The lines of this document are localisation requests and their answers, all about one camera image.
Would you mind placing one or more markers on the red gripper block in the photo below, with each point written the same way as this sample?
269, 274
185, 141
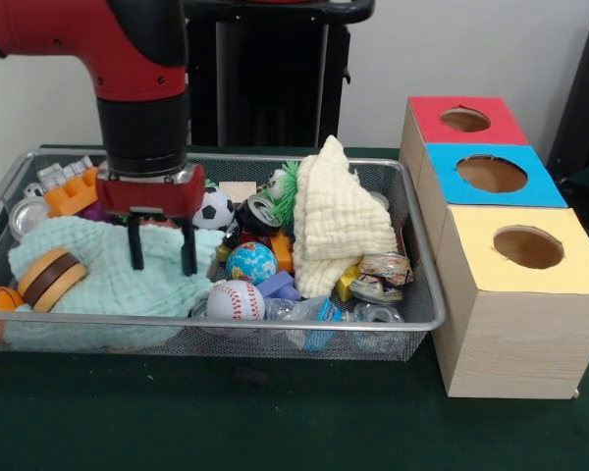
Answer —
147, 196

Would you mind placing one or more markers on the mint green cloth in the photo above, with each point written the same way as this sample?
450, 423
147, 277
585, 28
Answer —
108, 275

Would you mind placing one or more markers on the white baseball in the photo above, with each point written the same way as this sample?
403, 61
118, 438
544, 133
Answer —
235, 300

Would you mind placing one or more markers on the cream yellow cloth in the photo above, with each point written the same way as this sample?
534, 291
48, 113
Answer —
338, 221

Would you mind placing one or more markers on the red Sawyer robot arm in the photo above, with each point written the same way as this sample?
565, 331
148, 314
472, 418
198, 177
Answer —
137, 73

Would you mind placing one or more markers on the shallow mesh bin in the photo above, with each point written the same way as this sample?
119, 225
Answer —
78, 343

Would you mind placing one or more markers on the wooden box with three holes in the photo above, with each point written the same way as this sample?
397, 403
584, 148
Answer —
520, 333

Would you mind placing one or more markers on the small soccer ball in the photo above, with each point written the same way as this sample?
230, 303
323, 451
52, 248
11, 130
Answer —
218, 208

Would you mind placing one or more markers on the blue globe ball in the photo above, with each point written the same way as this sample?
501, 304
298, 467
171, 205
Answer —
251, 262

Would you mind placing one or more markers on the orange toy brick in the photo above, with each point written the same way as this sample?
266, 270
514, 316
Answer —
71, 193

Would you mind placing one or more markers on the toy hamburger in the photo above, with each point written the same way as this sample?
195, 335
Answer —
51, 279

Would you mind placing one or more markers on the purple toy block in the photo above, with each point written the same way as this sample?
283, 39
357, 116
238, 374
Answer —
277, 284

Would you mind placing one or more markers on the small orange basketball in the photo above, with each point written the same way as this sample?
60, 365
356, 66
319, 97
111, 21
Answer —
0, 300

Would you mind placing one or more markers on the dark green table cloth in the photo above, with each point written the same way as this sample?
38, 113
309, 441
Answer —
226, 417

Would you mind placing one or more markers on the crushed colourful can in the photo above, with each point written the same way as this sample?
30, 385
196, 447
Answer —
383, 277

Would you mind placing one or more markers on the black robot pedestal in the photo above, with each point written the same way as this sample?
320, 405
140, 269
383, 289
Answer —
275, 73

